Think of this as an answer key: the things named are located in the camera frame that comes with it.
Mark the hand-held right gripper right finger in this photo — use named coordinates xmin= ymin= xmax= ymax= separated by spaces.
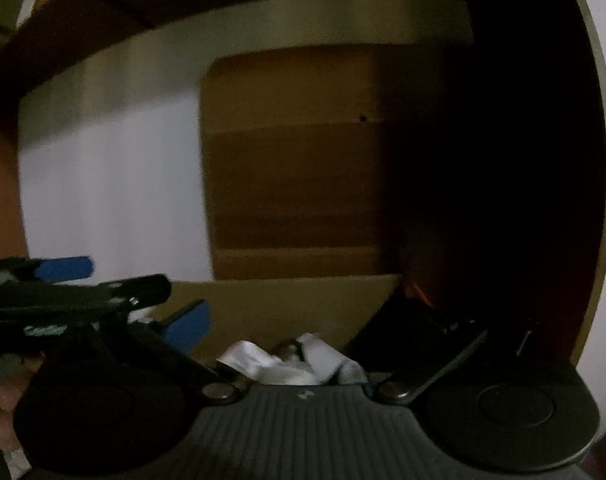
xmin=346 ymin=288 xmax=490 ymax=406

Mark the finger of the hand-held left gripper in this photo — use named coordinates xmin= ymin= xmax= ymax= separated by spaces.
xmin=0 ymin=255 xmax=94 ymax=286
xmin=0 ymin=274 xmax=172 ymax=322

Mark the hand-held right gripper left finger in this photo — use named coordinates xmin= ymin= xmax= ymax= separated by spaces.
xmin=97 ymin=299 xmax=248 ymax=403

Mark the white cloth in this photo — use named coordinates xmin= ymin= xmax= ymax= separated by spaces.
xmin=217 ymin=332 xmax=370 ymax=387

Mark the person's left hand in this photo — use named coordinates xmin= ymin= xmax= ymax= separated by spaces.
xmin=0 ymin=352 xmax=46 ymax=453

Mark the brown wooden side panel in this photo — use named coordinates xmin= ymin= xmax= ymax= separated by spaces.
xmin=0 ymin=110 xmax=31 ymax=266

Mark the dark wooden shelf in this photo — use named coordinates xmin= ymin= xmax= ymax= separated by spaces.
xmin=0 ymin=0 xmax=574 ymax=126

